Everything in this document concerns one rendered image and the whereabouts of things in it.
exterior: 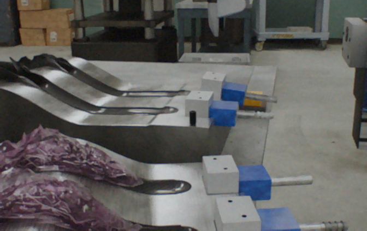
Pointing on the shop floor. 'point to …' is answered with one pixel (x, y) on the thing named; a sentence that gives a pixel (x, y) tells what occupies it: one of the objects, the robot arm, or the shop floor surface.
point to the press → (125, 25)
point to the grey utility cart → (317, 34)
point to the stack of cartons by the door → (43, 21)
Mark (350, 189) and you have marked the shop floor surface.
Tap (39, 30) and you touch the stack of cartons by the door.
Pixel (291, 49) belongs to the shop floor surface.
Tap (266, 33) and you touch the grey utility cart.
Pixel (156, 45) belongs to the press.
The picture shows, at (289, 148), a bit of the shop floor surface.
